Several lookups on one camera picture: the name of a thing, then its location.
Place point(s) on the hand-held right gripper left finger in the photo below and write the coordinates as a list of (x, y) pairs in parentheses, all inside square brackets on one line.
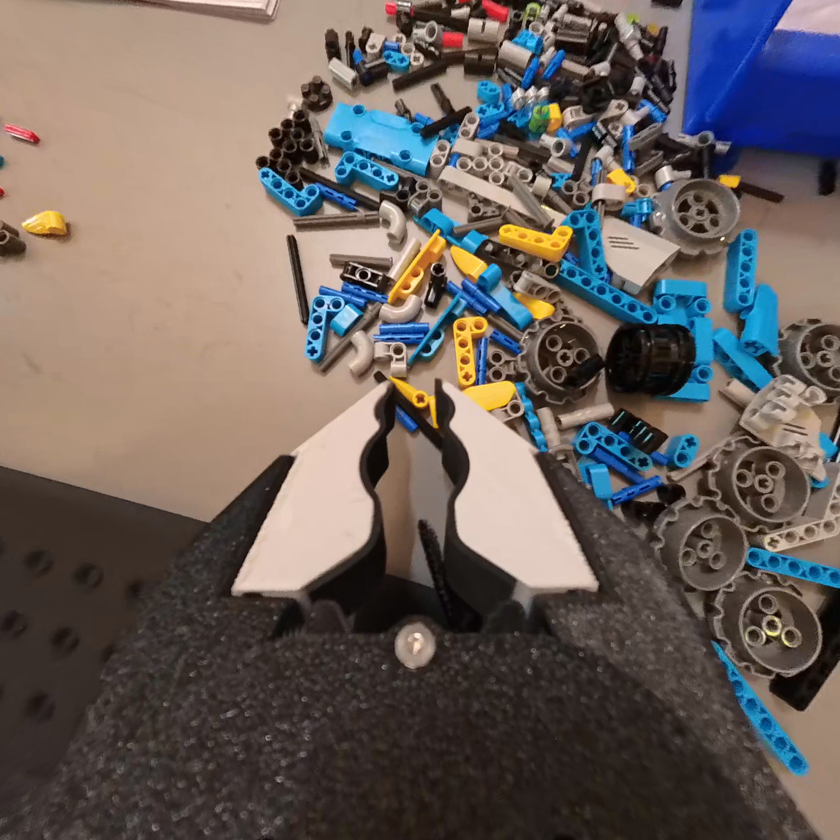
[(315, 518)]

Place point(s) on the yellow pointed toy brick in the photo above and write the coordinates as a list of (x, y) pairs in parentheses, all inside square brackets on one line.
[(413, 394)]

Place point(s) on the red toy brick pin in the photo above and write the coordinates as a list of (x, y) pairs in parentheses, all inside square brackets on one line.
[(23, 134)]

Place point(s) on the yellow curved toy brick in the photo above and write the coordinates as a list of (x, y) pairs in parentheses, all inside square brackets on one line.
[(46, 224)]

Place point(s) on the pile of toy bricks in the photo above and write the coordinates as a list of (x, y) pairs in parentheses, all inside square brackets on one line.
[(558, 229)]

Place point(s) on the black toy brick connector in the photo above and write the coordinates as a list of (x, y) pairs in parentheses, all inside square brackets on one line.
[(10, 241)]

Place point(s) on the white instruction booklet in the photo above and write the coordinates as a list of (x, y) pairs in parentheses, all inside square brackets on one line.
[(223, 6)]

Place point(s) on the blue plastic bin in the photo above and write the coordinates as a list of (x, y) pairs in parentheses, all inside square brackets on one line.
[(761, 79)]

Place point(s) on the black dimpled pad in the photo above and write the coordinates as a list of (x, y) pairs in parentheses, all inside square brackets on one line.
[(79, 558)]

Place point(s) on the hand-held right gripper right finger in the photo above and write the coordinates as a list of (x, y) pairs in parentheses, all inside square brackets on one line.
[(518, 518)]

